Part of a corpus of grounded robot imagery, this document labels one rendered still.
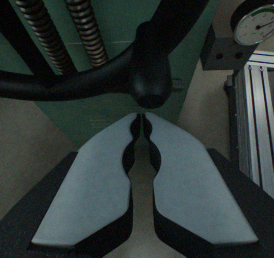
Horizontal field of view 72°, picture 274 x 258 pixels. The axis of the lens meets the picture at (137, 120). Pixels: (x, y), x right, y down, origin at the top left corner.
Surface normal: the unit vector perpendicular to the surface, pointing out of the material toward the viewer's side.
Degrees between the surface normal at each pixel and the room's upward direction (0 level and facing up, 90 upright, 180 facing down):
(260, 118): 0
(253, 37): 90
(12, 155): 0
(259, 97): 0
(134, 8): 90
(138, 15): 90
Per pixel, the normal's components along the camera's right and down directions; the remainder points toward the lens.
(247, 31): 0.00, 0.89
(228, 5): -0.04, -0.45
